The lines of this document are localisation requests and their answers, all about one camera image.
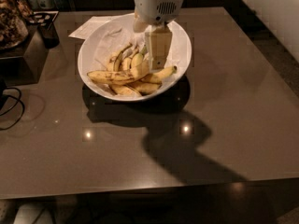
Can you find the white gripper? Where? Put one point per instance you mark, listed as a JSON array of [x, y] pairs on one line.
[[154, 7]]

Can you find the long spotted yellow banana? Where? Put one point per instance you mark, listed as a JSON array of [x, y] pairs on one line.
[[120, 77]]

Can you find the greenish banana back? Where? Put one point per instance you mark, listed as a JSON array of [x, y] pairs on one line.
[[138, 58]]

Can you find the small banana back middle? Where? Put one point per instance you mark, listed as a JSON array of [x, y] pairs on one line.
[[126, 63]]

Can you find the small banana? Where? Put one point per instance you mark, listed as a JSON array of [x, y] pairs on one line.
[[115, 60], [126, 63]]

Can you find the white ceramic bowl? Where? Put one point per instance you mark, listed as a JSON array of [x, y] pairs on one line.
[[93, 47]]

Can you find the yellow banana right side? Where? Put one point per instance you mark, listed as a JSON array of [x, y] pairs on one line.
[[157, 77]]

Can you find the small banana back left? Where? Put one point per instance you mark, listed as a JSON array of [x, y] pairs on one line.
[[115, 60]]

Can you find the yellow banana front left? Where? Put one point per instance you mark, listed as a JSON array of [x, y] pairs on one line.
[[124, 90]]

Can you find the white paper towel liner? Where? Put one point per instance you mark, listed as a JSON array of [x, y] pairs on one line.
[[133, 65]]

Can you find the white paper sheet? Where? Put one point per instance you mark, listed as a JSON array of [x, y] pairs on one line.
[[87, 28]]

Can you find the black cup with pattern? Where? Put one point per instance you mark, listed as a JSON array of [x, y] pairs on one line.
[[45, 24]]

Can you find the dark box stand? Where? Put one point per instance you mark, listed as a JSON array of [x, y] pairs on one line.
[[24, 64]]

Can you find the glass jar with snacks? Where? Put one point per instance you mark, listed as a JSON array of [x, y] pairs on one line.
[[13, 29]]

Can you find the white object under table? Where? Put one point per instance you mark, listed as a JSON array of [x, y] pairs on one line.
[[46, 210]]

